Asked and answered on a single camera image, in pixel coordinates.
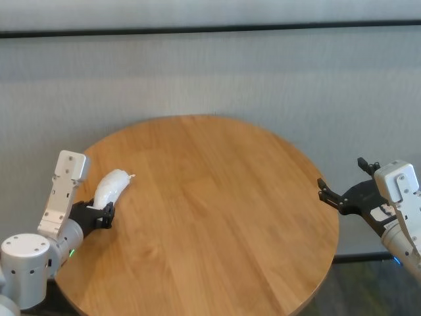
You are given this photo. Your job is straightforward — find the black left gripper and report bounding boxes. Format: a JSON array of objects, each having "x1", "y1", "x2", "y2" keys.
[{"x1": 67, "y1": 198, "x2": 116, "y2": 238}]

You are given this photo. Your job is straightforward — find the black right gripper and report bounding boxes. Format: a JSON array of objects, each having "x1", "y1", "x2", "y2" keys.
[{"x1": 316, "y1": 157, "x2": 399, "y2": 238}]

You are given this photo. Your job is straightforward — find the white plastic-wrapped sandbag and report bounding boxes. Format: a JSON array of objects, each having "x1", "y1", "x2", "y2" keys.
[{"x1": 91, "y1": 169, "x2": 136, "y2": 211}]

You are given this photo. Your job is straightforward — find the black wall rail strip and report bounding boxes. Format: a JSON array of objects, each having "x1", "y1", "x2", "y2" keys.
[{"x1": 0, "y1": 20, "x2": 421, "y2": 40}]

